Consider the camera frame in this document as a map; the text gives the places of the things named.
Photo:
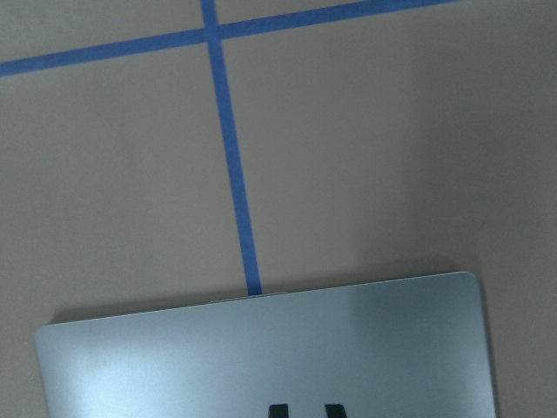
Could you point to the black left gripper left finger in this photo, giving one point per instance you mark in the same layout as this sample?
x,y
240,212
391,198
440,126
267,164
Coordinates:
x,y
278,411

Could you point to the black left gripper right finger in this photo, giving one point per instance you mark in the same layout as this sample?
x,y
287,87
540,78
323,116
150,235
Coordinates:
x,y
335,411

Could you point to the silver closed laptop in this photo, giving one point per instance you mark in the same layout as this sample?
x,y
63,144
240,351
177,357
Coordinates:
x,y
413,347

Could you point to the brown paper table cover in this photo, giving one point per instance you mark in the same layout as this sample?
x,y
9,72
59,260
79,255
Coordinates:
x,y
414,142

